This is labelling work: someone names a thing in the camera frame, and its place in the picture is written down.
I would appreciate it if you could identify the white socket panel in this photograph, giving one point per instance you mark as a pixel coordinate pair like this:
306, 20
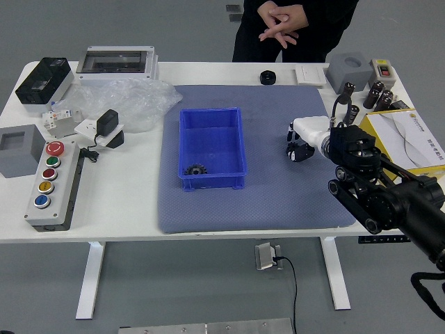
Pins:
86, 129

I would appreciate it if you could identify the small black flat part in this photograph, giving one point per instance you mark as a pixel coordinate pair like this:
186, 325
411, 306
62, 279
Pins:
400, 105

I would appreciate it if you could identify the person's right hand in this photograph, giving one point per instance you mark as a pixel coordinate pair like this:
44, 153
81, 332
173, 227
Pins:
274, 10

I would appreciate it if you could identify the person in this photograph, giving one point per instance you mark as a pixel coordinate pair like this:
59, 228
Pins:
327, 38

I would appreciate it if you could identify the grey push button control box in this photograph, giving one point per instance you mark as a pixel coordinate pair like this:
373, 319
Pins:
52, 208

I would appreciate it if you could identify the black power adapter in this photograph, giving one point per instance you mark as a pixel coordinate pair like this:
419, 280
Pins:
107, 121

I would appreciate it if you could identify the white circuit breaker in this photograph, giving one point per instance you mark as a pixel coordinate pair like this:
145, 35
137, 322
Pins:
57, 120

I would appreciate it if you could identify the grey block with square hole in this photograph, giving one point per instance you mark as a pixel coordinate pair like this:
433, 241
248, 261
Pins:
21, 160

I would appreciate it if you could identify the blue-grey padded mat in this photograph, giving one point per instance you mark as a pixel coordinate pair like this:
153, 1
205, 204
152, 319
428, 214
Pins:
278, 202

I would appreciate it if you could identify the beige switch box red button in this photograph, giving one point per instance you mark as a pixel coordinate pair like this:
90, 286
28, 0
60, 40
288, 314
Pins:
382, 64

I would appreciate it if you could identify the small black gear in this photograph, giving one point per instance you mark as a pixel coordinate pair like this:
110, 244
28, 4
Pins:
293, 146

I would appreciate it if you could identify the black socket base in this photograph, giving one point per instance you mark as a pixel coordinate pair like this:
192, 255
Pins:
117, 141

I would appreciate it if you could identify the grey distribution box clear lid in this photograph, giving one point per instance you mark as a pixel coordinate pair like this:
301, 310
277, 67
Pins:
116, 74

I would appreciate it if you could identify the grey metal plate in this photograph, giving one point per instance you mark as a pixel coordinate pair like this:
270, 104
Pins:
205, 327

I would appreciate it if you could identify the black round nut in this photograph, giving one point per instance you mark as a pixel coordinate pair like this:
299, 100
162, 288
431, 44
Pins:
268, 78

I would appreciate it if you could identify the white table leg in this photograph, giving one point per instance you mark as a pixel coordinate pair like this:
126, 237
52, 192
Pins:
335, 278
90, 278

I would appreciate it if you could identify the metal floor socket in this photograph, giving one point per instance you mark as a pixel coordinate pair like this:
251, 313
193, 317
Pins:
264, 256

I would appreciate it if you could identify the grey block with round hole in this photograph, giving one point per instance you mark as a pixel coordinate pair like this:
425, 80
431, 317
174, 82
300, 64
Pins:
349, 74

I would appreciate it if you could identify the big black gear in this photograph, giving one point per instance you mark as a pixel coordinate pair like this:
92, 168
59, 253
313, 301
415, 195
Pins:
195, 170

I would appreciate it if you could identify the blue plastic box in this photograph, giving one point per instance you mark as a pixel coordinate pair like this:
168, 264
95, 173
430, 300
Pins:
212, 146

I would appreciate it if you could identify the black lidded enclosure box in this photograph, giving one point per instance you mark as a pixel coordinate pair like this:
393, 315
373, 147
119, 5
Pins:
43, 81

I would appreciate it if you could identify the white wall switch panel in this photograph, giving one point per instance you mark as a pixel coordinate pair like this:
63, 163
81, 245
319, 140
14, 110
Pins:
310, 74

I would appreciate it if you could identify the clear plastic bag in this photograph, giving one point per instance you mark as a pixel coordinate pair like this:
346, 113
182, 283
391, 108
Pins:
135, 101

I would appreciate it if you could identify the grey floor plate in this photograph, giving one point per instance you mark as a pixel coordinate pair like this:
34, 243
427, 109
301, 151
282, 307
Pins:
232, 8
234, 18

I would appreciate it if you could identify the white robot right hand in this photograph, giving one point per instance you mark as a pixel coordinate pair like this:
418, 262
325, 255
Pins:
309, 127

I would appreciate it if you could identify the person's left hand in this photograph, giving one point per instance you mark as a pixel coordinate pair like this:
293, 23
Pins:
295, 21

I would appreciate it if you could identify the black table control panel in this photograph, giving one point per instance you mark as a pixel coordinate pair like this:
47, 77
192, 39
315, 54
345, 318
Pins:
382, 239

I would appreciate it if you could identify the yellow white cardboard box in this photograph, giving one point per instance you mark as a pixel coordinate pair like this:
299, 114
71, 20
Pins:
400, 128

